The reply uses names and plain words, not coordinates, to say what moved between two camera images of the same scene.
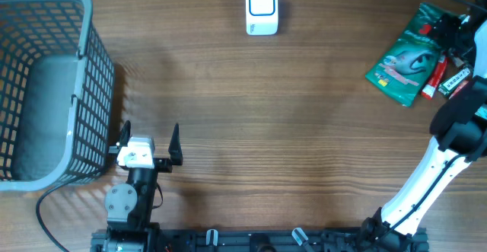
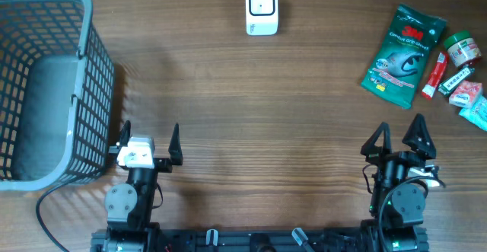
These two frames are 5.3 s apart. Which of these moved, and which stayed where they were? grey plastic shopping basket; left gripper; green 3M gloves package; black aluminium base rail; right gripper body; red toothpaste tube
Moved: green 3M gloves package; right gripper body
Stayed: left gripper; red toothpaste tube; black aluminium base rail; grey plastic shopping basket
